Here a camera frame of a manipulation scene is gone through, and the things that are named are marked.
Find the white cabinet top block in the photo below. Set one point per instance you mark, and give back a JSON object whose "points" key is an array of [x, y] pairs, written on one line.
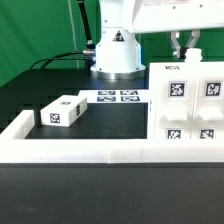
{"points": [[63, 111]]}

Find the white cabinet body box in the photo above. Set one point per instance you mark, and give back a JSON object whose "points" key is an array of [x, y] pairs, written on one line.
{"points": [[193, 67]]}

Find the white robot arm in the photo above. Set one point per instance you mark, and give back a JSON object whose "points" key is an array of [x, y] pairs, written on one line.
{"points": [[118, 54]]}

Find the white U-shaped obstacle wall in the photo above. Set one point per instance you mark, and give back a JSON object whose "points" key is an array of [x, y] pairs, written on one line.
{"points": [[16, 147]]}

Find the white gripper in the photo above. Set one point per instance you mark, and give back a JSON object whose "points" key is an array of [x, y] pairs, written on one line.
{"points": [[151, 16]]}

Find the white cabinet door panel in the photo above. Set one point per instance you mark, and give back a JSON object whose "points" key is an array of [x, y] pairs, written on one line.
{"points": [[208, 115]]}

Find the white base tag plate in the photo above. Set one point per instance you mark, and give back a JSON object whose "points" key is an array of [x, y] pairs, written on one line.
{"points": [[116, 96]]}

